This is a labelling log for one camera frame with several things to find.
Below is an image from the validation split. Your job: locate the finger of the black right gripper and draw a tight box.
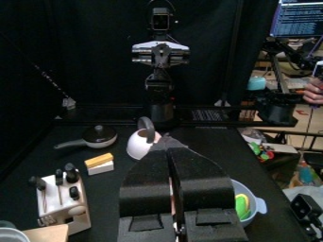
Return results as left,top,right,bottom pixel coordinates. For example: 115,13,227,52
160,43,173,69
151,43,163,69

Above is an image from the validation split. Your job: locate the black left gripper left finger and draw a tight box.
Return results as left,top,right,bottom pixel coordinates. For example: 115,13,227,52
117,135,175,242

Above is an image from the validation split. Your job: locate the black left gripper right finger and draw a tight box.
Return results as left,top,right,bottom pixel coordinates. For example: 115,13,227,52
167,135,249,242

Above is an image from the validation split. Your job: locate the light blue plastic bowl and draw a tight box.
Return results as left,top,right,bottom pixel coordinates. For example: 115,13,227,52
229,179,268,229

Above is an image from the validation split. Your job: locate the yellow white toy sushi block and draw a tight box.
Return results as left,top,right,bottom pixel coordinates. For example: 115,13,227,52
83,152,116,176

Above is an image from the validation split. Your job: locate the person's hand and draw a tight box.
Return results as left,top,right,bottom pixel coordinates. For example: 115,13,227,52
302,77,323,106

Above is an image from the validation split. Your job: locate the bag of colourful toys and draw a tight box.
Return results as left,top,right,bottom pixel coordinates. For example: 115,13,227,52
241,127,276,164

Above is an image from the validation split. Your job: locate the white toy pan black lid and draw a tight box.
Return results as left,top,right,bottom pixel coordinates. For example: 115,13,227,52
53,125,119,150

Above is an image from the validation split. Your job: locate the white box with black knobs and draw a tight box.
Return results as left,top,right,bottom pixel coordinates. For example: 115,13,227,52
36,171,92,235

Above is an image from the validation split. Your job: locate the teal cup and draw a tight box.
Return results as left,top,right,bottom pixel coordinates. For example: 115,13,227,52
245,75,267,92

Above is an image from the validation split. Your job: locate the wooden cutting board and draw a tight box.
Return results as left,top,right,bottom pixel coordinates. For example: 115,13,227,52
20,223,69,242

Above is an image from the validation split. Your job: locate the computer monitor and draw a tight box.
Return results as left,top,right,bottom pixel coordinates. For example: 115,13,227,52
268,0,323,39

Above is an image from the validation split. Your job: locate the smartphone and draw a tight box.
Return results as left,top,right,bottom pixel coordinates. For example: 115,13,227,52
311,60,323,79

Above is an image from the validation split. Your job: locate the grey round dish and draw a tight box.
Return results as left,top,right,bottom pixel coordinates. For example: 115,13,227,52
0,220,32,242

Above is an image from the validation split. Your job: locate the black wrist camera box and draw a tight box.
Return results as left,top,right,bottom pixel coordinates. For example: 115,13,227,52
149,7,173,32

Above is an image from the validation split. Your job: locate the white toy kettle grey handle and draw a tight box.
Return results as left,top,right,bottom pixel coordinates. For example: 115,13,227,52
125,116,163,161

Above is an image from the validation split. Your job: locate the black toy knife handle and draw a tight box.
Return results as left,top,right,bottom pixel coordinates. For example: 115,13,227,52
68,186,81,201
28,175,48,192
55,168,64,186
63,162,81,184

